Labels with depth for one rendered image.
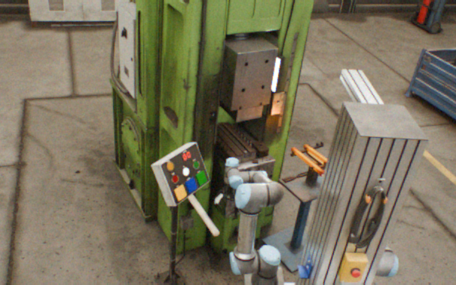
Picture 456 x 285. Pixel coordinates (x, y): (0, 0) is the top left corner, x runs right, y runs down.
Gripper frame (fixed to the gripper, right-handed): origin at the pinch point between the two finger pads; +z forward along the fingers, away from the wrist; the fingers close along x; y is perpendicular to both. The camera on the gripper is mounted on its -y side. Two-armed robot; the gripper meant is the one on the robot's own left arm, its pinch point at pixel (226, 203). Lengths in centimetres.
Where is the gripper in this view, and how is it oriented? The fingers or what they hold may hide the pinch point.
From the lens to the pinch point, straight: 291.9
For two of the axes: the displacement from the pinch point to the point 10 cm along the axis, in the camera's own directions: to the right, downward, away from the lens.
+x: 9.9, 0.6, 0.9
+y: 0.4, 5.5, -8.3
